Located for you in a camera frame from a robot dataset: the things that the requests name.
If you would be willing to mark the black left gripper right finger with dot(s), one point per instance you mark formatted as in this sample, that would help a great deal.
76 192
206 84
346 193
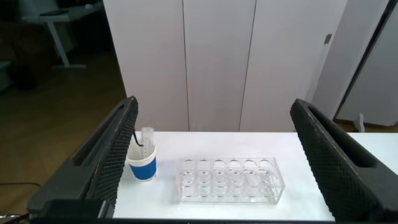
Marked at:
342 174

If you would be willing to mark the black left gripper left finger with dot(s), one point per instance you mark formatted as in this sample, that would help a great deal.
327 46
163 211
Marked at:
93 169

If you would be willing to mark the test tube with red liquid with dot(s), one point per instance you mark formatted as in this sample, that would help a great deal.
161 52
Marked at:
147 137

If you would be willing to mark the clear plastic test tube rack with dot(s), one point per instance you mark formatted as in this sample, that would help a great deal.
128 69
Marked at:
230 183

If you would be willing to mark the blue white paper cup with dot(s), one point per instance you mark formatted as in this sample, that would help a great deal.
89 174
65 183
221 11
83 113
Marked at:
143 168

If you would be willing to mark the white office desk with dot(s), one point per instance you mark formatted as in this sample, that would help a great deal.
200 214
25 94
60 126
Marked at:
62 18

